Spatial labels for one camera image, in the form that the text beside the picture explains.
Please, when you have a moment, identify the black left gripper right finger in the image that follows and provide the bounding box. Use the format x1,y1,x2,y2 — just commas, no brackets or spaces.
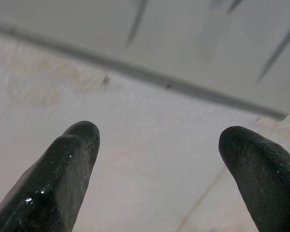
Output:
218,125,290,232

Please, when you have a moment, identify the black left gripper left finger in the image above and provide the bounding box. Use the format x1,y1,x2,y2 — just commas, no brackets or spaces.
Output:
0,120,101,232

